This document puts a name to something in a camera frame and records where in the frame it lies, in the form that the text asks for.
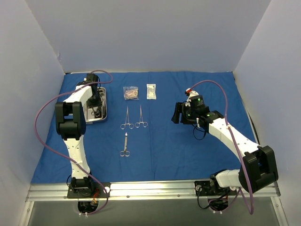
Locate steel instrument tray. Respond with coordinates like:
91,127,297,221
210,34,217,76
85,87,107,124

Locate white paper packet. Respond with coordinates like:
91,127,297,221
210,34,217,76
146,84,157,100

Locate purple printed packet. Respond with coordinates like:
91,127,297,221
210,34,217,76
123,86,139,100

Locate steel hemostat forceps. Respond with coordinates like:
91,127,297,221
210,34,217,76
120,107,135,129
135,106,148,128

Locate blue surgical drape cloth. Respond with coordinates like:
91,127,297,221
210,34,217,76
30,71,269,184

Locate steel surgical scissors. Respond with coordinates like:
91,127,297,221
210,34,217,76
120,132,130,157

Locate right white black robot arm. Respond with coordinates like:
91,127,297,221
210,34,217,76
172,102,279,194

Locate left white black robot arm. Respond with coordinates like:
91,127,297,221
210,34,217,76
55,80,101,197

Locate instruments pile in tray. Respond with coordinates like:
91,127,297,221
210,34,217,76
90,100,106,119

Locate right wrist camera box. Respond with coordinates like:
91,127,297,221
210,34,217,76
189,95,206,112

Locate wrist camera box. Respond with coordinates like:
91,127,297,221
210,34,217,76
86,73,99,82
189,95,206,112

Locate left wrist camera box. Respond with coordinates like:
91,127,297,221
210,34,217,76
86,73,99,82

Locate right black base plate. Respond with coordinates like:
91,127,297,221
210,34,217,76
194,179,237,196

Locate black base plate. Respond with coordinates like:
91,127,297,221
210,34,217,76
67,182,111,199
194,179,237,196

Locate front aluminium rail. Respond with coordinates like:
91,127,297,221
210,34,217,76
25,178,281,202

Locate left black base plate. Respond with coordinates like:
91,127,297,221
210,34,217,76
67,182,111,199

